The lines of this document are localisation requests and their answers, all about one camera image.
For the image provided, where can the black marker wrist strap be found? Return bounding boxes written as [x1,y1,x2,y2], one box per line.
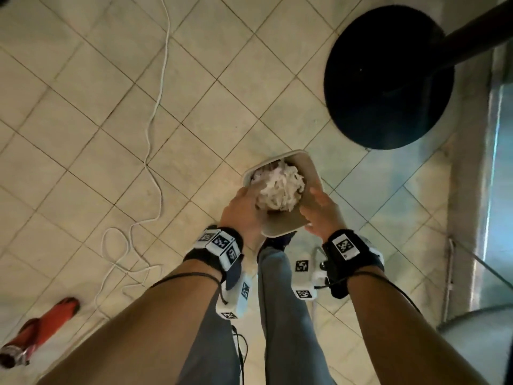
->
[183,225,244,291]
[322,229,385,299]

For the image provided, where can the person's left hand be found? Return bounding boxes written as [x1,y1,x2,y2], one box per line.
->
[218,186,269,253]

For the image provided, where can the white floor cable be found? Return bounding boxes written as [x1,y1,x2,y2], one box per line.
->
[94,0,171,313]

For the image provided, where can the red folded umbrella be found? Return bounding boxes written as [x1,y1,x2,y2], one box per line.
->
[0,297,81,369]

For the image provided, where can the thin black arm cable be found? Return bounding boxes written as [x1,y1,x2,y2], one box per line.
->
[150,271,229,305]
[314,270,422,315]

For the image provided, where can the black round table base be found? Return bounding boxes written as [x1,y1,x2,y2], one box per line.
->
[323,0,513,151]

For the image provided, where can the black floor cable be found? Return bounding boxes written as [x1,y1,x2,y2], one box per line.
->
[231,324,249,385]

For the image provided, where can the person's right forearm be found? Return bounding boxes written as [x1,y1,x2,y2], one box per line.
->
[346,266,492,385]

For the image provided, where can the black shoe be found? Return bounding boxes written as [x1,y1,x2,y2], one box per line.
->
[258,231,297,253]

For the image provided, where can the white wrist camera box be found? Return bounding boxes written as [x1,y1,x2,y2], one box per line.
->
[291,258,328,301]
[215,272,253,320]

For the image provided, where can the person's right hand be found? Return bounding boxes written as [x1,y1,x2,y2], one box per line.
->
[298,187,348,243]

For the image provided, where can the grey trousers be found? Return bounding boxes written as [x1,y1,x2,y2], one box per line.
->
[176,246,337,385]

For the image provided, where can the person's left forearm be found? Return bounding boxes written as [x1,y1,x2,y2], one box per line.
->
[36,260,223,385]

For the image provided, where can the pile of white tissues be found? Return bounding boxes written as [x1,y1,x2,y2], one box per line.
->
[250,160,306,213]

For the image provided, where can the small grey waste bin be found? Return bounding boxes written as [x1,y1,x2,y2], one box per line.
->
[242,149,324,239]

